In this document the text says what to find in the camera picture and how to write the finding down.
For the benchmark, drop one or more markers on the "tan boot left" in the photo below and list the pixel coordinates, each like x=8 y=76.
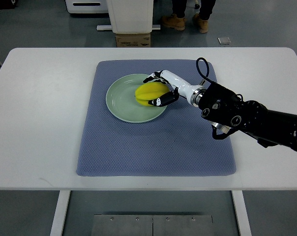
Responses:
x=173 y=22

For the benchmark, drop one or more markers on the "pale green plate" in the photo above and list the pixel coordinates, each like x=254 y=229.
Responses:
x=121 y=101

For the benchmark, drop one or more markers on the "white table leg right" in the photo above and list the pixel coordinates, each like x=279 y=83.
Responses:
x=241 y=213

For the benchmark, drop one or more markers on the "white appliance with slot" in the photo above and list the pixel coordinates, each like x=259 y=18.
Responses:
x=86 y=6

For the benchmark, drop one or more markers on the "tan boot right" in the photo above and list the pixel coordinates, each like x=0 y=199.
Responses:
x=201 y=22

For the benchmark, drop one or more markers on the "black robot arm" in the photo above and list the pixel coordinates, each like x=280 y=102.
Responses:
x=268 y=127

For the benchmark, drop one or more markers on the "white floor bar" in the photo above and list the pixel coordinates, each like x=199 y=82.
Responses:
x=109 y=27

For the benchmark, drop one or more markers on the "tan boot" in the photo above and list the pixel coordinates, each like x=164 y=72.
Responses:
x=201 y=22
x=173 y=22

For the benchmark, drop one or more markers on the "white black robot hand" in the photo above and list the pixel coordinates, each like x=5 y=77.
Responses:
x=181 y=87

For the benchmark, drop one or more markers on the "small grey floor plate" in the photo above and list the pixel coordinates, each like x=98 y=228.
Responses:
x=224 y=40

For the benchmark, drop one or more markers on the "white table leg left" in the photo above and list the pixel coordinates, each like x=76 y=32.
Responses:
x=60 y=213

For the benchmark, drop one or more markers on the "blue-grey textured mat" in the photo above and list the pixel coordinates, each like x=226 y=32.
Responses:
x=178 y=143

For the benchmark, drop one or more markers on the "yellow starfruit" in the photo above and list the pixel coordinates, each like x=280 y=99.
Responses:
x=150 y=91

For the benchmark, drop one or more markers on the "cardboard box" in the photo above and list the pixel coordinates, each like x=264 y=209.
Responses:
x=142 y=40

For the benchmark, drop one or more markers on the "white bin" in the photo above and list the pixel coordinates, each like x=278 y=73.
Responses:
x=130 y=16

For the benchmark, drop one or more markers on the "white table leg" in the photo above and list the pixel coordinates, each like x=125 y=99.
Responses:
x=60 y=213
x=241 y=213

